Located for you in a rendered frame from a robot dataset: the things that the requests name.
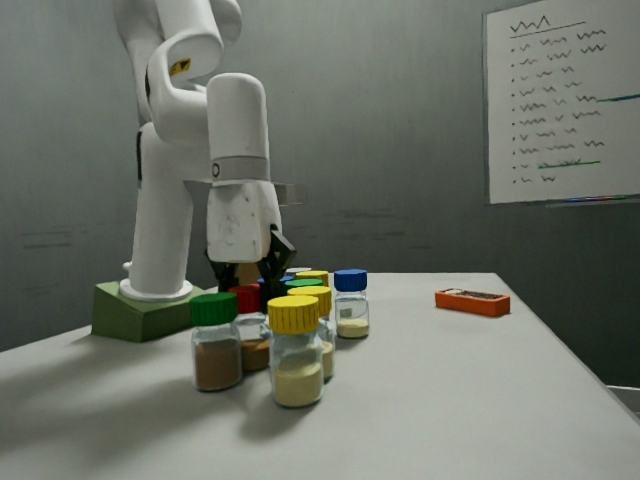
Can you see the white bottle with red cap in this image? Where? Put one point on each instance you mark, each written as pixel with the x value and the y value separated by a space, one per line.
pixel 255 334

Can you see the brown cardboard box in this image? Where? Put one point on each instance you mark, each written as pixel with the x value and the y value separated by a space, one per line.
pixel 248 273

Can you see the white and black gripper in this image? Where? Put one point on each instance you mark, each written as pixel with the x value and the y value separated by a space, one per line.
pixel 242 218

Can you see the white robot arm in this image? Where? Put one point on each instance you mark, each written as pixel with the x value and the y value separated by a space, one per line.
pixel 234 109

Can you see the glass bottle with blue cap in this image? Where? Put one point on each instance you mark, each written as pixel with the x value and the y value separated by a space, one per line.
pixel 351 304

